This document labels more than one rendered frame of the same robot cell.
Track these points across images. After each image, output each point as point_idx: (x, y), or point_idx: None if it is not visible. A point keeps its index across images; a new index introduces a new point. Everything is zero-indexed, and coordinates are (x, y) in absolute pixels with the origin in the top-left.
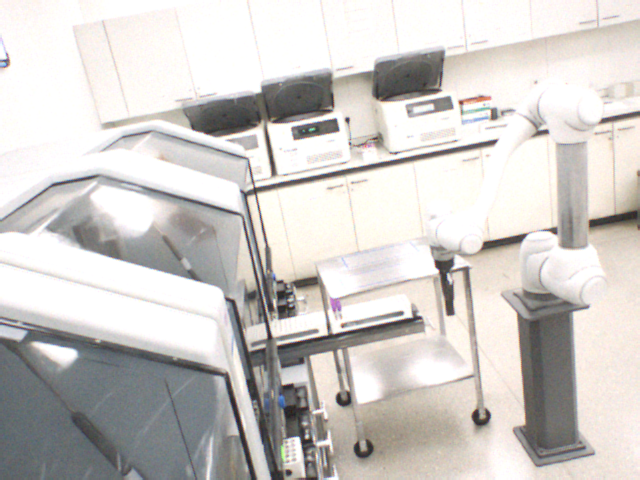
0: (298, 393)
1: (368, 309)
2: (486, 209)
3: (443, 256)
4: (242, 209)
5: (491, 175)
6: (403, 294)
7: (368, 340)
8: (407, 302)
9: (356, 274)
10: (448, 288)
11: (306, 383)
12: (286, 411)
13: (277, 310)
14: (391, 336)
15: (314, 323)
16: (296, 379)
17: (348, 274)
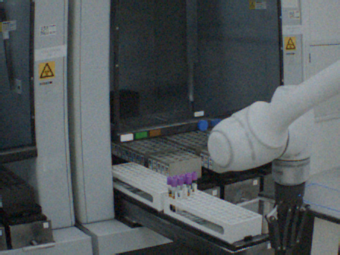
0: (28, 213)
1: (208, 207)
2: (276, 110)
3: (274, 174)
4: (89, 3)
5: (325, 68)
6: (261, 215)
7: (184, 242)
8: (238, 221)
9: (331, 188)
10: (269, 227)
11: (96, 237)
12: (3, 215)
13: (188, 168)
14: (203, 252)
15: (157, 189)
16: (97, 230)
17: (328, 184)
